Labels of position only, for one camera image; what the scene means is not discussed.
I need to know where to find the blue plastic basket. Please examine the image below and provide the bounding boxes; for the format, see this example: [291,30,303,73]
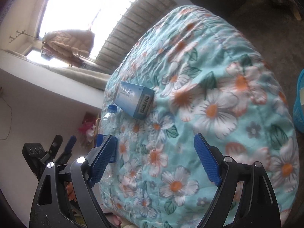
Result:
[293,68,304,133]

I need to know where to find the clear bottle with blue label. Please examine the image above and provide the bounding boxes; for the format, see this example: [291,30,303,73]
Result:
[96,104,119,190]

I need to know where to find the blue cardboard box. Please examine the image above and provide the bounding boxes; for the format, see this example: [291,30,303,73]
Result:
[113,81,155,120]

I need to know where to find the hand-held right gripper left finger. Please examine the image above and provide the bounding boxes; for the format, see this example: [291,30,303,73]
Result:
[30,135,118,228]

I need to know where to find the beige padded jacket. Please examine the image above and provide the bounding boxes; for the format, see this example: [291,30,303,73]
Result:
[42,28,95,68]

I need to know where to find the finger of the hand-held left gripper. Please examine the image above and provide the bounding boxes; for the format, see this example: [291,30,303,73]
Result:
[46,135,63,162]
[56,135,77,165]

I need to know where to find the metal wall hooks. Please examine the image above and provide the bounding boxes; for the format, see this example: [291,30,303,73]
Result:
[9,30,27,44]

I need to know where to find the pink tissue paper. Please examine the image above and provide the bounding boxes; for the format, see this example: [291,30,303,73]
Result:
[79,121,96,139]

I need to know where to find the grey metal window railing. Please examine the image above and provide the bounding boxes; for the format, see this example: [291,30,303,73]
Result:
[95,0,178,74]

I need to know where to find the floral light blue quilt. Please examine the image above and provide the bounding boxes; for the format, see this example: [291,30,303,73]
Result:
[98,5,300,228]

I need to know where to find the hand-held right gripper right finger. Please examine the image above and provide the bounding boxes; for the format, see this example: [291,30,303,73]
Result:
[193,133,282,228]

